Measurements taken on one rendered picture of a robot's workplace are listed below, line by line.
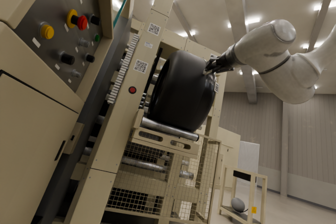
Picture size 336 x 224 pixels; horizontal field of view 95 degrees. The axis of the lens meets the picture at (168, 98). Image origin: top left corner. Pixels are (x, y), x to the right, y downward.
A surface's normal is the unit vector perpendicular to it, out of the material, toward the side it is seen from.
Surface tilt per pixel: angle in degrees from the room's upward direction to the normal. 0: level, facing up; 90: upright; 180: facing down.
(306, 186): 90
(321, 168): 90
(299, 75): 125
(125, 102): 90
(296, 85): 132
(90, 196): 90
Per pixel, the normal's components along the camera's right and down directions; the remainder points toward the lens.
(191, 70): 0.35, -0.38
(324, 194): -0.50, -0.40
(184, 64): 0.11, -0.50
